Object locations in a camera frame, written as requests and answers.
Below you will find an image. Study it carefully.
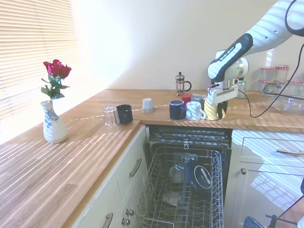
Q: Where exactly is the black built-in dishwasher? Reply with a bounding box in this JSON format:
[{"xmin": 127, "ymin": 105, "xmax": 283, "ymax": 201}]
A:
[{"xmin": 144, "ymin": 123, "xmax": 233, "ymax": 228}]

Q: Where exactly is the yellow mug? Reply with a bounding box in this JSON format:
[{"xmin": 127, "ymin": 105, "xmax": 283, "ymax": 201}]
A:
[{"xmin": 204, "ymin": 98, "xmax": 227, "ymax": 121}]

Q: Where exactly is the glass french press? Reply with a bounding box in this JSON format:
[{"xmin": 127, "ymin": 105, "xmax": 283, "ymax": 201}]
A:
[{"xmin": 175, "ymin": 71, "xmax": 192, "ymax": 97}]

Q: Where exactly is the dark blue plate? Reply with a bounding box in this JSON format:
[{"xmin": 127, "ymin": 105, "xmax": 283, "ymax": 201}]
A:
[{"xmin": 185, "ymin": 160, "xmax": 213, "ymax": 197}]

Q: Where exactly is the blue ribbed object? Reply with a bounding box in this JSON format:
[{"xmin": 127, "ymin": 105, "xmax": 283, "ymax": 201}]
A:
[{"xmin": 243, "ymin": 216, "xmax": 262, "ymax": 228}]

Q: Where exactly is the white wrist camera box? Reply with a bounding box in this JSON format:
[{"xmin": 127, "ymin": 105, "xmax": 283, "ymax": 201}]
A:
[{"xmin": 207, "ymin": 86, "xmax": 218, "ymax": 104}]

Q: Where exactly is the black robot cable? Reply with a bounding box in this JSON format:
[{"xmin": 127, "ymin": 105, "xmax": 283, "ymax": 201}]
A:
[{"xmin": 237, "ymin": 0, "xmax": 304, "ymax": 118}]

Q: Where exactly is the cream cabinet with drawers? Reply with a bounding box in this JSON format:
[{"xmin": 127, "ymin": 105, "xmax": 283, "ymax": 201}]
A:
[{"xmin": 70, "ymin": 125, "xmax": 153, "ymax": 228}]

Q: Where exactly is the thin black cord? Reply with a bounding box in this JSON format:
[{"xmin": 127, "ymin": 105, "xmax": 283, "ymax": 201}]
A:
[{"xmin": 276, "ymin": 193, "xmax": 304, "ymax": 219}]

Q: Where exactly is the red rose with leaves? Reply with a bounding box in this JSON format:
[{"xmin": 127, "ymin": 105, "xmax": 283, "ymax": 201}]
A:
[{"xmin": 40, "ymin": 59, "xmax": 72, "ymax": 101}]

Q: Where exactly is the white wire dish rack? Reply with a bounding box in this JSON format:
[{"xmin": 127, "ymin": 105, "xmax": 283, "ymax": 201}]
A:
[{"xmin": 133, "ymin": 146, "xmax": 225, "ymax": 228}]

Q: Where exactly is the curved metal drawer handle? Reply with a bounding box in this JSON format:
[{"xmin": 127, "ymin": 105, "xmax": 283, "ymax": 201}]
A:
[
  {"xmin": 104, "ymin": 212, "xmax": 114, "ymax": 228},
  {"xmin": 275, "ymin": 148, "xmax": 303, "ymax": 156},
  {"xmin": 129, "ymin": 158, "xmax": 143, "ymax": 179}
]

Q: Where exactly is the dark navy mug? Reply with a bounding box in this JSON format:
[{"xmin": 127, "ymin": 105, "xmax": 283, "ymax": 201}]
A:
[{"xmin": 116, "ymin": 104, "xmax": 134, "ymax": 124}]

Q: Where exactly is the blue mug with handle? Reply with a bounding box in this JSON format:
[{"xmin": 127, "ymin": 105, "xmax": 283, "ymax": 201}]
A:
[{"xmin": 169, "ymin": 99, "xmax": 187, "ymax": 121}]

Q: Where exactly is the white mug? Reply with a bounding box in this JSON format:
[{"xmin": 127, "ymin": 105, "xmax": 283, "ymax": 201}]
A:
[{"xmin": 185, "ymin": 101, "xmax": 207, "ymax": 121}]

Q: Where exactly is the clear drinking glass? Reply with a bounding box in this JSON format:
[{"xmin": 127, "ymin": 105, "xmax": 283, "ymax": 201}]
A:
[{"xmin": 103, "ymin": 105, "xmax": 122, "ymax": 134}]

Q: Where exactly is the black clamp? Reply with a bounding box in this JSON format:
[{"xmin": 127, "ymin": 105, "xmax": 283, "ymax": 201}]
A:
[{"xmin": 265, "ymin": 214, "xmax": 298, "ymax": 228}]

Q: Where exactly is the clear glass in rack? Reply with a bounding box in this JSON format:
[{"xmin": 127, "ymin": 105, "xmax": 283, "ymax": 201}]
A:
[{"xmin": 168, "ymin": 163, "xmax": 186, "ymax": 184}]

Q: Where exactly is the window blind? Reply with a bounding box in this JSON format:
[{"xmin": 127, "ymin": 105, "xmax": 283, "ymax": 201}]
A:
[{"xmin": 0, "ymin": 0, "xmax": 86, "ymax": 146}]

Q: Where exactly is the cream cabinet with door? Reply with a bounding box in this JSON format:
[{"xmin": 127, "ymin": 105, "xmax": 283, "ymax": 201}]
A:
[{"xmin": 224, "ymin": 129, "xmax": 304, "ymax": 228}]

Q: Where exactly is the white vase blue print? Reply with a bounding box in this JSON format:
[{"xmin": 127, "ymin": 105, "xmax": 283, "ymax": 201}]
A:
[{"xmin": 39, "ymin": 100, "xmax": 68, "ymax": 144}]

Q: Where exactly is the small white patterned cup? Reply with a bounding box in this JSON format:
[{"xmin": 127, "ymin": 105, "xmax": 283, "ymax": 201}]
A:
[{"xmin": 142, "ymin": 97, "xmax": 155, "ymax": 114}]

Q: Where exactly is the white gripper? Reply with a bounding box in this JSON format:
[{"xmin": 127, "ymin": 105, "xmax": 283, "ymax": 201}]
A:
[{"xmin": 213, "ymin": 79, "xmax": 239, "ymax": 119}]

